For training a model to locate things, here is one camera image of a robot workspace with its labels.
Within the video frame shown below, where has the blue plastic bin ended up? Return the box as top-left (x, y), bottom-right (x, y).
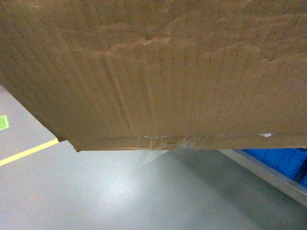
top-left (242, 148), bottom-right (307, 183)

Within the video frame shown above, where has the steel shelf frame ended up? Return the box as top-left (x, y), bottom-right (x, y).
top-left (219, 149), bottom-right (307, 206)

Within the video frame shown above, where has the large cardboard box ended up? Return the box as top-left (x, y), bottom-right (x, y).
top-left (0, 0), bottom-right (307, 151)

